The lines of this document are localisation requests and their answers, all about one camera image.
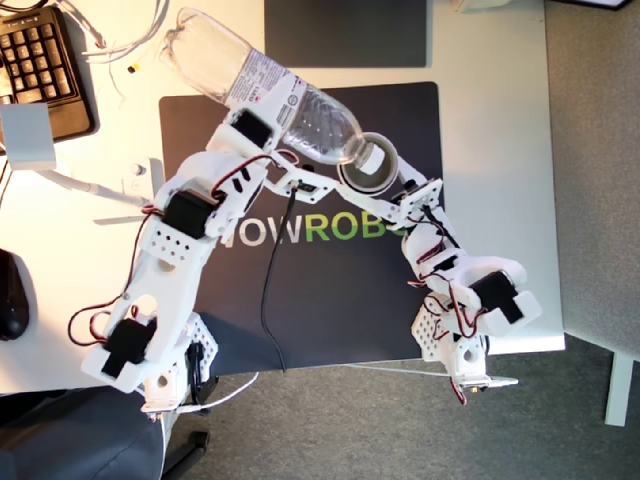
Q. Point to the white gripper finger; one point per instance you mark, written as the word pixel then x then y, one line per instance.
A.
pixel 372 204
pixel 412 175
pixel 285 97

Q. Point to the clear plastic water bottle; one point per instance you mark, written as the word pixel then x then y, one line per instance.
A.
pixel 320 120

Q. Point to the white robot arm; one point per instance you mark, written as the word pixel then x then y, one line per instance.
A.
pixel 492 265
pixel 165 265

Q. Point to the plain dark mat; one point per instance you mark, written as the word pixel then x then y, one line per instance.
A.
pixel 350 35

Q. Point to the black mat with logo print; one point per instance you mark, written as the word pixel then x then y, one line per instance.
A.
pixel 340 300

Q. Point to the small yellow black connector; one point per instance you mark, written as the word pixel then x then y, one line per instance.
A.
pixel 132 67

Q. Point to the white desk lamp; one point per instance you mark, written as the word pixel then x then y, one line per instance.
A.
pixel 27 135

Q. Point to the black keyboard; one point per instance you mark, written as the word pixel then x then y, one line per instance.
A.
pixel 35 60

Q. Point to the white table leg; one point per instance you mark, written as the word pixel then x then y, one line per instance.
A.
pixel 620 390

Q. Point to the black computer mouse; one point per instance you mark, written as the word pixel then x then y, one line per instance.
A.
pixel 12 300

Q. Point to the dark office chair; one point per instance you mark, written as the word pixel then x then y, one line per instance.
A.
pixel 75 435

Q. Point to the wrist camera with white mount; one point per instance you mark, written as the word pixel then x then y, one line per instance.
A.
pixel 312 190

